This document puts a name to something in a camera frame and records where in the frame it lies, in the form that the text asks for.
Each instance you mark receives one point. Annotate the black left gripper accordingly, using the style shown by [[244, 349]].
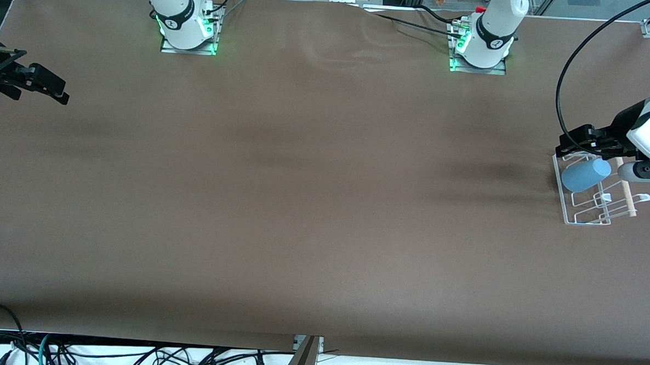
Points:
[[621, 125]]

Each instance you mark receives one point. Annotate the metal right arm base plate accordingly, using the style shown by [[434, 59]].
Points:
[[169, 48]]

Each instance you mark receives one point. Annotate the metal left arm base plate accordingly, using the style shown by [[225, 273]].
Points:
[[494, 71]]

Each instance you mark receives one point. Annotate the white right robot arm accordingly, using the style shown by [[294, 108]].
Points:
[[171, 6]]

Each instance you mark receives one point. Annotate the blue plastic cup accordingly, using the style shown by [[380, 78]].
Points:
[[583, 176]]

